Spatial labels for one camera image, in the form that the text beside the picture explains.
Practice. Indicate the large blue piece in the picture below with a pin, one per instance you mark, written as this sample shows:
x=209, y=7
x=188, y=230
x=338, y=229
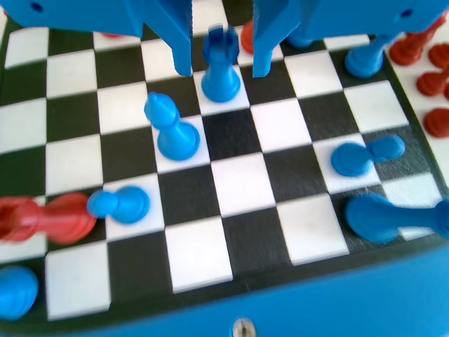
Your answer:
x=382, y=217

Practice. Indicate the blue pawn chess piece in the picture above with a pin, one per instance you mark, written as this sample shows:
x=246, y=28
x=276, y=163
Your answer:
x=299, y=40
x=122, y=205
x=354, y=159
x=363, y=63

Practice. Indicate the blue plastic chess rook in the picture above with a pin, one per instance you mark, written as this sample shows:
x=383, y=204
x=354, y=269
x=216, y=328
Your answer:
x=220, y=77

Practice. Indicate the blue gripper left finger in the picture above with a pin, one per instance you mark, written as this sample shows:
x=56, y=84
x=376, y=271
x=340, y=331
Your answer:
x=105, y=15

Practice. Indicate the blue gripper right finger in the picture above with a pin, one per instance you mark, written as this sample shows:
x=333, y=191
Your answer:
x=333, y=15

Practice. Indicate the blue arm base plate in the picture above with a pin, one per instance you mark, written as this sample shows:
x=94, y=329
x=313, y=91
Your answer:
x=350, y=305

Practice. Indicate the blue bishop chess piece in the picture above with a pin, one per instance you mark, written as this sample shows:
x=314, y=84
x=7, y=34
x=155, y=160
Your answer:
x=175, y=138

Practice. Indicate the red rook chess piece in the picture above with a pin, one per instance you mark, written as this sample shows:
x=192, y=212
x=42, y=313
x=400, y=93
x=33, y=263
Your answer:
x=59, y=219

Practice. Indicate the black and white chessboard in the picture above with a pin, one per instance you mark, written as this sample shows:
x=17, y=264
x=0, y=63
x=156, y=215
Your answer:
x=242, y=182

